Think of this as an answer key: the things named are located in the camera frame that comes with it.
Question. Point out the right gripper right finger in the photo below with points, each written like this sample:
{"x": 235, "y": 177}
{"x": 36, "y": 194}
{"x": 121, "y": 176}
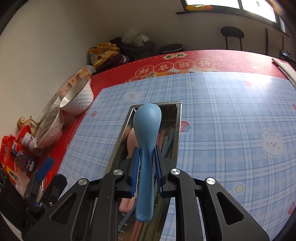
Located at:
{"x": 204, "y": 209}

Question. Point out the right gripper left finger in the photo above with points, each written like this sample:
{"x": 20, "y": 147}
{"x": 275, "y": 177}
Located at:
{"x": 89, "y": 209}

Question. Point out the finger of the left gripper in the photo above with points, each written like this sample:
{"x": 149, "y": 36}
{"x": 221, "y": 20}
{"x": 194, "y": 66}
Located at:
{"x": 45, "y": 169}

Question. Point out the blue spoon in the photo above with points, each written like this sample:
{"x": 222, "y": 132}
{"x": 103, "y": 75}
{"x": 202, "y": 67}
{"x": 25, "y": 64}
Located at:
{"x": 146, "y": 123}

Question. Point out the light green chopstick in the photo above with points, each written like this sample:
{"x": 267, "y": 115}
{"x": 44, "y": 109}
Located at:
{"x": 152, "y": 230}

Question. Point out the stainless steel utensil tray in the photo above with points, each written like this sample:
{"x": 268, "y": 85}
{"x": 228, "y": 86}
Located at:
{"x": 126, "y": 142}

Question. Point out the red snack bag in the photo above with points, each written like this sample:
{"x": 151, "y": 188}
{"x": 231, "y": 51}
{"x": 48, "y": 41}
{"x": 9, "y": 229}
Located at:
{"x": 16, "y": 159}

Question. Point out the plastic-wrapped pink bowl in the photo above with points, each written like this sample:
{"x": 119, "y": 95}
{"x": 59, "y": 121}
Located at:
{"x": 50, "y": 124}

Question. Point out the blue plaid placemat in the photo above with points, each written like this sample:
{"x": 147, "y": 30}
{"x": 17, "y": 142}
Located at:
{"x": 238, "y": 128}

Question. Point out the white diamond-pattern bowl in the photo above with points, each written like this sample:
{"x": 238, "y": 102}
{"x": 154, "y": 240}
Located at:
{"x": 78, "y": 99}

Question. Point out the small black stool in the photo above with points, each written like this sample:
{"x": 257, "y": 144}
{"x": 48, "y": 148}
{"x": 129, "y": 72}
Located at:
{"x": 171, "y": 48}

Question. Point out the yellow clothes pile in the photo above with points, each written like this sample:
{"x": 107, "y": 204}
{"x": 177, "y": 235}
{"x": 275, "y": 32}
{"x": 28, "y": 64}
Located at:
{"x": 105, "y": 56}

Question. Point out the red tablecloth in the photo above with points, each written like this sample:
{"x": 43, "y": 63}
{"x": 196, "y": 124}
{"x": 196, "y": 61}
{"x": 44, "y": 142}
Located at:
{"x": 186, "y": 62}

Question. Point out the white plastic bag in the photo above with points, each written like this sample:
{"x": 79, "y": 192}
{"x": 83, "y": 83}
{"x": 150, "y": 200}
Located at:
{"x": 135, "y": 37}

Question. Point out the black round stool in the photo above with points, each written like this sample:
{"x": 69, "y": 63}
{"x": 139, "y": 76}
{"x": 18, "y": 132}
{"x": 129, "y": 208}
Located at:
{"x": 234, "y": 32}

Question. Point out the wrapped chopsticks packet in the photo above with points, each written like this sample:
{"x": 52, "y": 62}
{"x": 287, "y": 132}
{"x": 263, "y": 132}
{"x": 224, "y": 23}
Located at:
{"x": 287, "y": 69}

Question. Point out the yellow toy on sill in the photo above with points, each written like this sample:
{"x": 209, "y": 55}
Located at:
{"x": 199, "y": 8}

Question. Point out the window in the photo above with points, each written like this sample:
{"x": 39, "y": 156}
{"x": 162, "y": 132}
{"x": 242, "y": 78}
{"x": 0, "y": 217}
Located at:
{"x": 261, "y": 11}

